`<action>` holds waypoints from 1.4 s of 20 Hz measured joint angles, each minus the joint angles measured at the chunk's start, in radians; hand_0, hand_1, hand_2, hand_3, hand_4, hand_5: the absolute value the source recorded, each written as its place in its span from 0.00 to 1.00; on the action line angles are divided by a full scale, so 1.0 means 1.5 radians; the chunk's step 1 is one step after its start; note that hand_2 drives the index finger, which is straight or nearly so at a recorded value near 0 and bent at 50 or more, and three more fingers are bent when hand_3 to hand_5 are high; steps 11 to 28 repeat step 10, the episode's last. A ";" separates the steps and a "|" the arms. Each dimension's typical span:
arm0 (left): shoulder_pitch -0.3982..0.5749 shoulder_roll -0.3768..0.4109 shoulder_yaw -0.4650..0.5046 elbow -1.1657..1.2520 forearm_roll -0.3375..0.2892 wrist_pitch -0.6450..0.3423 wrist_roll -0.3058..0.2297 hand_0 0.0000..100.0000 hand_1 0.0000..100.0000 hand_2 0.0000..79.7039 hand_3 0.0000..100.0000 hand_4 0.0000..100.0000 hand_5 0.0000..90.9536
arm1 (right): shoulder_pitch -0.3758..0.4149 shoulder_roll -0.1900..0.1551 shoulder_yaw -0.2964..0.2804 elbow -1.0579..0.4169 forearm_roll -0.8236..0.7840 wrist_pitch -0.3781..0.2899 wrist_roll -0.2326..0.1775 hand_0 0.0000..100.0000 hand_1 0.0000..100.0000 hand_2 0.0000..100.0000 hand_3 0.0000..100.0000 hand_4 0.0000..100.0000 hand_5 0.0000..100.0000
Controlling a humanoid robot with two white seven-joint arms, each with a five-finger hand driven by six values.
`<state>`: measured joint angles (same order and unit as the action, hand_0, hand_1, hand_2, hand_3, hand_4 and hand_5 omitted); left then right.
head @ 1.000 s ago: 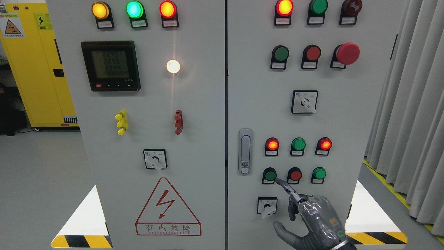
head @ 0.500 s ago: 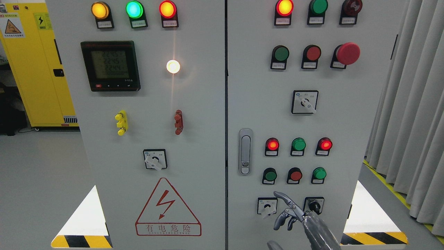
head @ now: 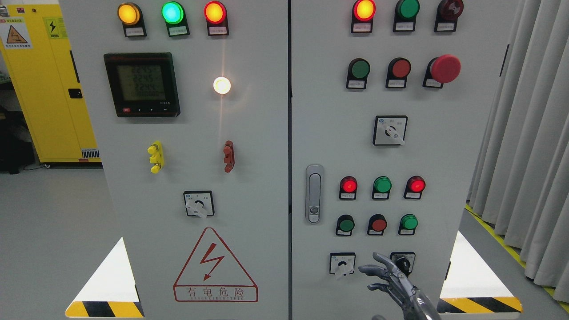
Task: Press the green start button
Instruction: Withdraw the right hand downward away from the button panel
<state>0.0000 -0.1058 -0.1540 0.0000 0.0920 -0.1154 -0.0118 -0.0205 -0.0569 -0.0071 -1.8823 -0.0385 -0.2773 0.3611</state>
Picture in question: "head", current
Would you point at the silver robotic hand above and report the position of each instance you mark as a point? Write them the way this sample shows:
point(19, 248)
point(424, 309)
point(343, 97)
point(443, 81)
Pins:
point(415, 305)

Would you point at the lower bright green push button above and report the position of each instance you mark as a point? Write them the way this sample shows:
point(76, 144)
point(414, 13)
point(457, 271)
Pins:
point(408, 225)

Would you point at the lower red push button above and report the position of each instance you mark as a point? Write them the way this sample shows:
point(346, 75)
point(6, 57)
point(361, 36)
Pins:
point(377, 225)

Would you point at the red push button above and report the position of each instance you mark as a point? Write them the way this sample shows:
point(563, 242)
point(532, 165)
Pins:
point(377, 225)
point(397, 73)

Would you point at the lower dark green push button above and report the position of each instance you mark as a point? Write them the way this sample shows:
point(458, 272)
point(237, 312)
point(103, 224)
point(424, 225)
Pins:
point(344, 225)

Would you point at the upper red push button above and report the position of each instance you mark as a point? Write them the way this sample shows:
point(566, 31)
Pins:
point(397, 73)

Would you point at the red mushroom emergency stop button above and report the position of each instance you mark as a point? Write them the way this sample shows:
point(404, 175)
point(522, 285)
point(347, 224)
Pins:
point(441, 70)

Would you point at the upper green push button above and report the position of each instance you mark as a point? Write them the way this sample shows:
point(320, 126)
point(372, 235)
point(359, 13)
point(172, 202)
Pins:
point(357, 74)

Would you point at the lower right red indicator light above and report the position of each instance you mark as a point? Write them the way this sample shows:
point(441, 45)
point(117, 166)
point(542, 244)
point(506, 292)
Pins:
point(414, 187)

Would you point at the red indicator light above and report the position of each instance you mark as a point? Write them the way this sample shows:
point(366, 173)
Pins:
point(216, 18)
point(348, 188)
point(414, 187)
point(363, 12)

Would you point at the lower middle green indicator light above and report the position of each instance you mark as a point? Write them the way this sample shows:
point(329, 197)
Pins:
point(381, 188)

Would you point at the green indicator light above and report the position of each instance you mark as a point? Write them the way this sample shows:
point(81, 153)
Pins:
point(405, 15)
point(381, 188)
point(175, 19)

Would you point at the lower left red indicator light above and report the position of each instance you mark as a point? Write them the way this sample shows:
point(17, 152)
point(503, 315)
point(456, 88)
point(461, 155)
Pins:
point(348, 188)

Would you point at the grey pleated curtain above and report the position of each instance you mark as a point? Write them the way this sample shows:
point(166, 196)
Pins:
point(521, 180)

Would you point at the red electric danger warning sticker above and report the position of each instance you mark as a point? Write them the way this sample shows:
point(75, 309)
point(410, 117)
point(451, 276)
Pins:
point(212, 273)

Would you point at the grey right cabinet door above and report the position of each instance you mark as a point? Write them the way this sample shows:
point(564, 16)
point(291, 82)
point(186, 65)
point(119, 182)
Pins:
point(334, 126)

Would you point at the grey cabinet door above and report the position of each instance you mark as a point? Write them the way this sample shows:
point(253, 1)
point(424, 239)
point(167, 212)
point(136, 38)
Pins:
point(251, 201)
point(334, 126)

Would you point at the red test terminal block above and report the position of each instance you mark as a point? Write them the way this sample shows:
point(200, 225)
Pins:
point(229, 156)

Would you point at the white lit indicator lamp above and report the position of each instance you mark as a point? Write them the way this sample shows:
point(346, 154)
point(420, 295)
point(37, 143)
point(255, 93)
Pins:
point(222, 85)

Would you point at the green indicator light top right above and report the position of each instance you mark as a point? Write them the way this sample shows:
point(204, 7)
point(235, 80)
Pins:
point(405, 15)

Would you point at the dark red buzzer top right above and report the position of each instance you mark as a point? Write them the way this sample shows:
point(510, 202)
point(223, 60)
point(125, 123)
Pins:
point(448, 12)

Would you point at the red indicator light top right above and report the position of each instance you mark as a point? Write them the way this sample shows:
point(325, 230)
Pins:
point(363, 12)

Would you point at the yellow test terminal block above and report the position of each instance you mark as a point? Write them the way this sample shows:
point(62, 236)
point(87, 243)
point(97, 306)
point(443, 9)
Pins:
point(156, 156)

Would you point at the grey left cabinet door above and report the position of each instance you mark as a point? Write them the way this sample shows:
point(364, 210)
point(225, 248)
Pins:
point(251, 201)

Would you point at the black digital power meter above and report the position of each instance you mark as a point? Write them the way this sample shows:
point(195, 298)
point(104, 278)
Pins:
point(143, 84)

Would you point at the red indicator light top left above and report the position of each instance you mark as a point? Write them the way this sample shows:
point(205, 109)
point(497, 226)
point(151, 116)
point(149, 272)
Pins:
point(216, 18)

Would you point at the green indicator light top left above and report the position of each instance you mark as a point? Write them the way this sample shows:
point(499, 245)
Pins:
point(175, 19)

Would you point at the yellow indicator light top left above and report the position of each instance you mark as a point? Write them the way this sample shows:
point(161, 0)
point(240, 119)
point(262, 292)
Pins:
point(132, 20)

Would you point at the yellow safety storage cabinet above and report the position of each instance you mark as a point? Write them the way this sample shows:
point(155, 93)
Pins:
point(38, 54)

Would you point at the black key selector switch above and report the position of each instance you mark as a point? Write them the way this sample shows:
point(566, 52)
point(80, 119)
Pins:
point(404, 261)

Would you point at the bottom white rotary selector switch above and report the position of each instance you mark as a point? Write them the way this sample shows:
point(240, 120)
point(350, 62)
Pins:
point(341, 264)

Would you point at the silver door lock handle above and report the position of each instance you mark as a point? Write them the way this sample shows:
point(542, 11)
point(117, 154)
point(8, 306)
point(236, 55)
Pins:
point(313, 182)

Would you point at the upper right rotary selector switch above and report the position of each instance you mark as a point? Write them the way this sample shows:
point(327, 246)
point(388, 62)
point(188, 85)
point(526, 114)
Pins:
point(390, 130)

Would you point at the left door rotary selector switch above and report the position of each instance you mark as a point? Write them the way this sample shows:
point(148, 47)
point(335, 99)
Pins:
point(199, 203)

